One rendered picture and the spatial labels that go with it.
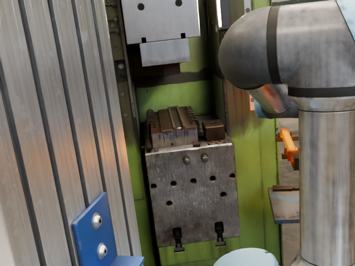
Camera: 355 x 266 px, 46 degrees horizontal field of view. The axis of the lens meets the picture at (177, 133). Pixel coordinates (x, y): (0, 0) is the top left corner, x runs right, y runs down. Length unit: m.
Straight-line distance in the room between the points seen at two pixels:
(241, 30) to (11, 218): 0.41
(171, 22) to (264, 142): 0.73
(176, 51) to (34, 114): 1.38
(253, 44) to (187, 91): 1.65
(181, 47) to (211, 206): 0.70
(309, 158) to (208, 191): 1.23
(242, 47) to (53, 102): 0.31
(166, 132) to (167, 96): 0.49
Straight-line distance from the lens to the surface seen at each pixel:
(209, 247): 1.96
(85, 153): 0.45
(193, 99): 2.25
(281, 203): 1.78
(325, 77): 0.59
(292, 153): 1.50
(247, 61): 0.61
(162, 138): 1.79
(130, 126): 1.92
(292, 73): 0.61
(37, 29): 0.40
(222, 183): 1.83
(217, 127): 1.80
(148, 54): 1.72
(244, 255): 0.77
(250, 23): 0.62
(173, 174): 1.78
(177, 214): 1.86
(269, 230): 2.23
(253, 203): 2.13
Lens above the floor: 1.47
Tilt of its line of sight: 16 degrees down
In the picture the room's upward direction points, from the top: 6 degrees counter-clockwise
